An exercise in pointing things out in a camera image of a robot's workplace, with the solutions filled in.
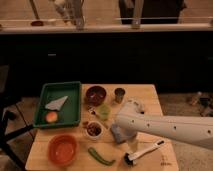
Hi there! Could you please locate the blue sponge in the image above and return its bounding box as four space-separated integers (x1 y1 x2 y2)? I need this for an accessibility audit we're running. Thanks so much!
110 124 126 144

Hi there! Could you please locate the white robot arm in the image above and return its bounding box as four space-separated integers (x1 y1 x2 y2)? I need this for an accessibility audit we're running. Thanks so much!
115 99 213 150

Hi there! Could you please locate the white bowl with nuts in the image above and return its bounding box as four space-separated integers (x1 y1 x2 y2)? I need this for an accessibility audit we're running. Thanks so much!
83 121 103 140

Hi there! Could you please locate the purple bowl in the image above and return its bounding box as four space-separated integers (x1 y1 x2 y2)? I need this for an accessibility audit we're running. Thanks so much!
85 86 107 106

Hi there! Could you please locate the orange bowl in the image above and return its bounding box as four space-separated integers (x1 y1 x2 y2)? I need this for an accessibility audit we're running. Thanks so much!
47 134 78 167

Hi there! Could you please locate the white dish brush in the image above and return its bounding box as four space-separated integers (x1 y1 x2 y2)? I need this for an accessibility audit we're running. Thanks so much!
124 140 164 166

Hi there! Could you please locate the green chili pepper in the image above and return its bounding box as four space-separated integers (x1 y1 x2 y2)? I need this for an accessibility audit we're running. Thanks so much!
88 147 115 166

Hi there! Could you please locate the light green cup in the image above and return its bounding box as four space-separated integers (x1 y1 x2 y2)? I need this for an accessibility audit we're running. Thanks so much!
97 104 110 121

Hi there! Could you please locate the metal cup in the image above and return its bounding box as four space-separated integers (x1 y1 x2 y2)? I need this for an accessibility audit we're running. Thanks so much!
114 88 125 103

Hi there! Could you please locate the green plastic tray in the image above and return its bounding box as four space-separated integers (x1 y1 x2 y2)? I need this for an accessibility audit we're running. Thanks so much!
34 81 81 129

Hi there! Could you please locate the grey triangular cloth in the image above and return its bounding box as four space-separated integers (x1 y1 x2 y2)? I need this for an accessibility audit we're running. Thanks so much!
45 96 68 111

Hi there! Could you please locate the orange round fruit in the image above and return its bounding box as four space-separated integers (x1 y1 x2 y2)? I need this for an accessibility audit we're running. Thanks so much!
45 111 58 123

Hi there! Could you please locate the black chair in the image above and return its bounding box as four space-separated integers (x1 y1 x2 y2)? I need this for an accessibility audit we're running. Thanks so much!
0 65 36 171

